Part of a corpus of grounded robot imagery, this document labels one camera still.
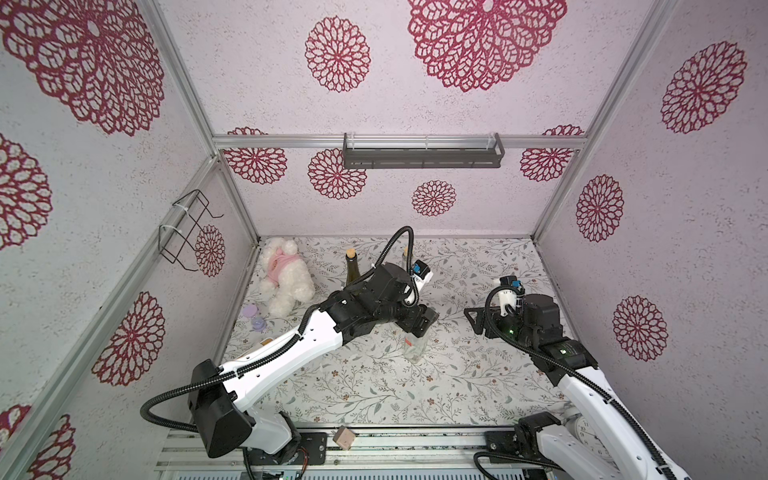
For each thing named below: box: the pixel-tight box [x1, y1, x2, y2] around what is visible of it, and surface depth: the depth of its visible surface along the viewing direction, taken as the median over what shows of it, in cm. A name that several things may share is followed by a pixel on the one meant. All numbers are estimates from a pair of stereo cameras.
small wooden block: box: [332, 425, 356, 450], surface depth 76 cm
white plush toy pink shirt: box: [260, 238, 316, 318], surface depth 102 cm
